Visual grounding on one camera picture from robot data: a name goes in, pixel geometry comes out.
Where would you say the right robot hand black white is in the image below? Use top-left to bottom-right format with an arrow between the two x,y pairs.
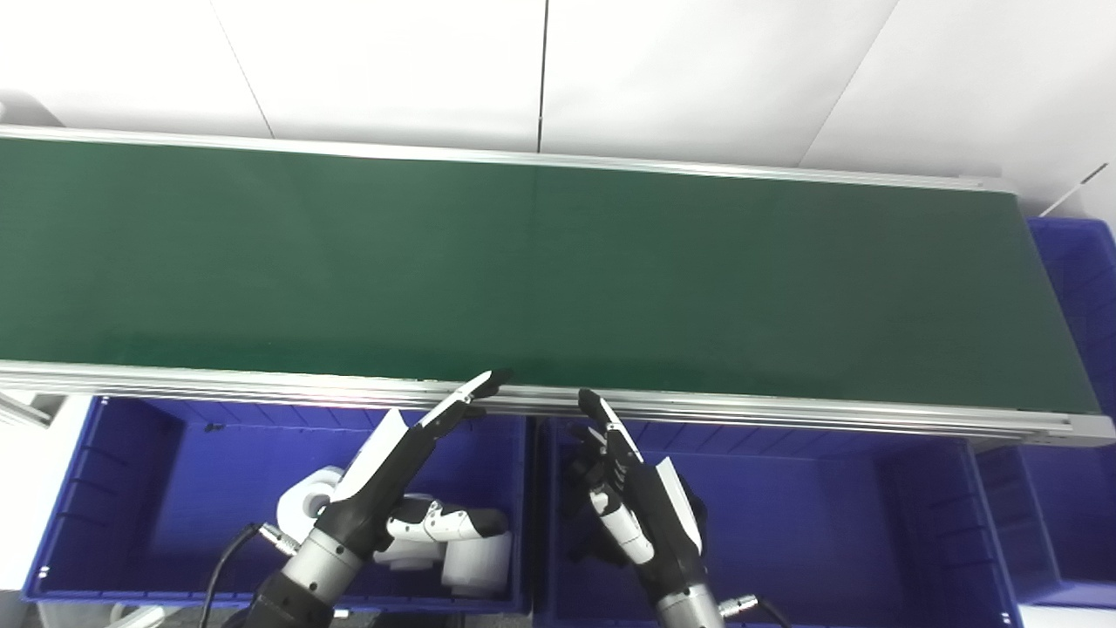
565,388 -> 709,604

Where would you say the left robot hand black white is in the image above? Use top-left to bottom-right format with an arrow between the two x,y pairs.
327,369 -> 515,559

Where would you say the white part with centre hole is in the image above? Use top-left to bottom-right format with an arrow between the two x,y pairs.
276,466 -> 347,535

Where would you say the white ribbed cylindrical part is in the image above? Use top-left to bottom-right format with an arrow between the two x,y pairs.
440,532 -> 514,599

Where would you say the blue bin holding black parts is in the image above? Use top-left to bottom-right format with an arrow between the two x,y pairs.
534,417 -> 1023,628

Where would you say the green conveyor belt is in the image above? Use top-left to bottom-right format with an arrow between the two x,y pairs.
0,137 -> 1101,415
0,125 -> 1116,448

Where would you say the blue bin holding white parts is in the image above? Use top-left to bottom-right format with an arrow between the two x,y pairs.
22,394 -> 534,613

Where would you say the empty blue bin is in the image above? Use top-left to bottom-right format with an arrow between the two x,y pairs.
975,218 -> 1116,609

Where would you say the white side table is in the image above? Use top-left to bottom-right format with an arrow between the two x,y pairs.
0,391 -> 90,628

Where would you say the thin white rod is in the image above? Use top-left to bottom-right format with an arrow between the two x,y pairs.
1038,162 -> 1111,218

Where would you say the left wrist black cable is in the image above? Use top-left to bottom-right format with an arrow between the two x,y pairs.
199,522 -> 303,628

